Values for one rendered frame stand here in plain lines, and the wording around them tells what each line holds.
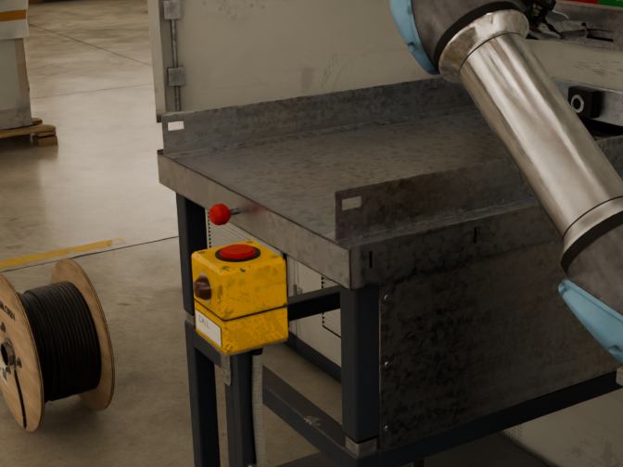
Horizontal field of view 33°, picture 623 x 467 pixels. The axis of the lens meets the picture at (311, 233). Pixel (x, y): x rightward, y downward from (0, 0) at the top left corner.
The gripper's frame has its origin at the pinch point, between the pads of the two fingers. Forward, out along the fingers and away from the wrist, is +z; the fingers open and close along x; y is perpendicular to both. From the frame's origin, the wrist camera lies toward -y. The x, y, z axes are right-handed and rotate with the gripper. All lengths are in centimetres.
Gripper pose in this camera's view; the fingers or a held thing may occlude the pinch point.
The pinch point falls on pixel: (553, 31)
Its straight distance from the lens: 196.4
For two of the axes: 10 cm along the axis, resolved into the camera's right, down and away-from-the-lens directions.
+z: 7.6, 3.2, 5.7
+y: 5.1, 2.6, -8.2
